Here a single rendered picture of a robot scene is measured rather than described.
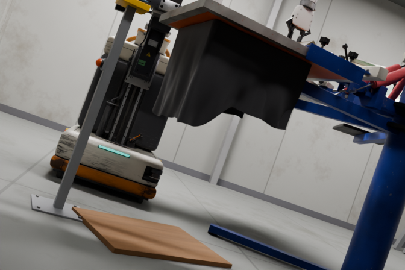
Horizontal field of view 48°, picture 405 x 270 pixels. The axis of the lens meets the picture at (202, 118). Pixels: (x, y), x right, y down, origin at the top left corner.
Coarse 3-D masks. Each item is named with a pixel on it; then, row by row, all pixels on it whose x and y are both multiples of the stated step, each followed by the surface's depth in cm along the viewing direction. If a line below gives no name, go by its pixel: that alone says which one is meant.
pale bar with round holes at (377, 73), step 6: (360, 66) 204; (366, 66) 200; (372, 66) 197; (378, 66) 194; (372, 72) 196; (378, 72) 193; (384, 72) 194; (366, 78) 201; (372, 78) 197; (378, 78) 194; (384, 78) 194
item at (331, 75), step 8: (192, 16) 186; (200, 16) 182; (208, 16) 177; (216, 16) 173; (232, 24) 176; (248, 32) 179; (264, 40) 183; (280, 48) 186; (296, 56) 190; (312, 64) 194; (312, 72) 209; (320, 72) 204; (328, 72) 198
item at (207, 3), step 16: (208, 0) 166; (160, 16) 219; (176, 16) 196; (224, 16) 169; (240, 16) 172; (256, 32) 175; (272, 32) 177; (288, 48) 182; (304, 48) 184; (320, 80) 220; (336, 80) 208
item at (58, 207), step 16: (128, 0) 190; (128, 16) 195; (112, 48) 194; (112, 64) 194; (96, 96) 193; (96, 112) 194; (80, 144) 193; (80, 160) 193; (64, 176) 192; (64, 192) 192; (32, 208) 180; (48, 208) 187; (64, 208) 196
